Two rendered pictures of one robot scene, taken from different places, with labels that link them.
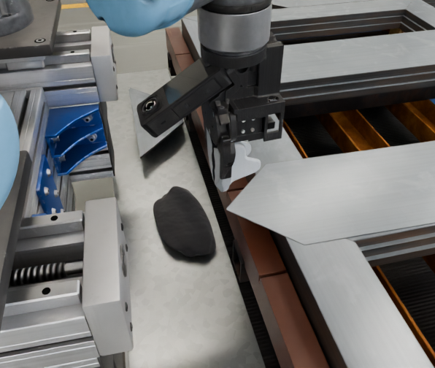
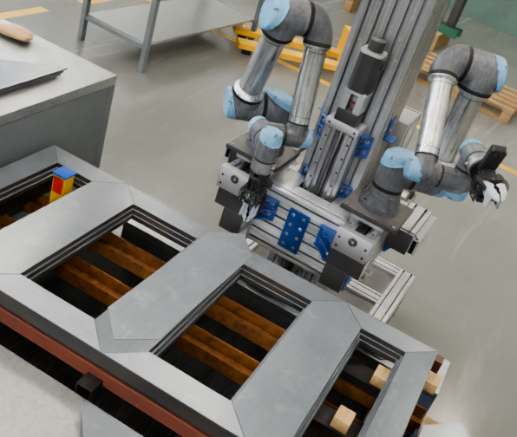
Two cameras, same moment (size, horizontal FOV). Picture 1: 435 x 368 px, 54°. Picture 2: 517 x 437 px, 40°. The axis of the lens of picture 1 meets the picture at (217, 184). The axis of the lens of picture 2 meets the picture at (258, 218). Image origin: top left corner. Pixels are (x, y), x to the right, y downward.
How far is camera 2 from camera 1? 2.57 m
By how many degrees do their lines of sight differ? 89
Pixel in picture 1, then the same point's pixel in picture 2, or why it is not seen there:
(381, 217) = (195, 249)
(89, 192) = not seen: outside the picture
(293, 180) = (236, 252)
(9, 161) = (227, 109)
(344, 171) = (225, 264)
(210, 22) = not seen: hidden behind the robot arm
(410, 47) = (284, 390)
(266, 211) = (231, 238)
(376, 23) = not seen: outside the picture
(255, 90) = (250, 185)
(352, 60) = (298, 350)
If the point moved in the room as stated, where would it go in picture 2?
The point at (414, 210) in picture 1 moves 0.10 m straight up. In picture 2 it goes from (187, 257) to (194, 231)
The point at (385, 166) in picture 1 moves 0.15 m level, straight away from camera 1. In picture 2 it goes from (212, 272) to (228, 304)
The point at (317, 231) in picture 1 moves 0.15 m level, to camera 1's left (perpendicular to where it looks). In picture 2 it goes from (210, 237) to (238, 225)
